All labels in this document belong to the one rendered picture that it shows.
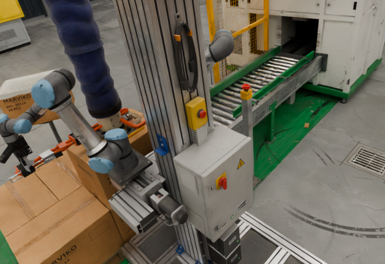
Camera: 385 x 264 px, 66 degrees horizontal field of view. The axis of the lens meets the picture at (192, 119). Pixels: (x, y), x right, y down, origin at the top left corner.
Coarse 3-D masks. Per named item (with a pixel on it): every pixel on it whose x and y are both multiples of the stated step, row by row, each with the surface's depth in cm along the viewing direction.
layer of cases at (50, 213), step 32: (64, 160) 263; (0, 192) 239; (32, 192) 234; (64, 192) 229; (0, 224) 210; (32, 224) 206; (64, 224) 202; (96, 224) 203; (32, 256) 185; (64, 256) 192; (96, 256) 212
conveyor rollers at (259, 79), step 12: (276, 60) 379; (288, 60) 377; (252, 72) 359; (264, 72) 356; (276, 72) 355; (240, 84) 344; (252, 84) 332; (264, 84) 330; (228, 96) 317; (240, 96) 315; (264, 96) 306; (216, 108) 300; (228, 108) 297; (228, 120) 279
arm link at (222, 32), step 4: (220, 32) 175; (224, 32) 173; (228, 32) 175; (216, 36) 174; (220, 36) 169; (228, 36) 168; (232, 36) 176; (212, 44) 176; (208, 64) 182; (212, 64) 182; (208, 68) 183; (208, 72) 187
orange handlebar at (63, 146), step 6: (126, 108) 215; (120, 120) 204; (126, 120) 201; (144, 120) 198; (102, 126) 202; (132, 126) 195; (138, 126) 194; (60, 144) 187; (66, 144) 186; (72, 144) 189; (54, 150) 185; (60, 150) 184; (36, 162) 176; (42, 162) 178
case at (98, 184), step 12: (132, 120) 227; (144, 132) 211; (132, 144) 204; (144, 144) 213; (72, 156) 208; (84, 156) 197; (84, 168) 202; (84, 180) 220; (96, 180) 196; (108, 180) 197; (96, 192) 213; (108, 192) 201; (108, 204) 206
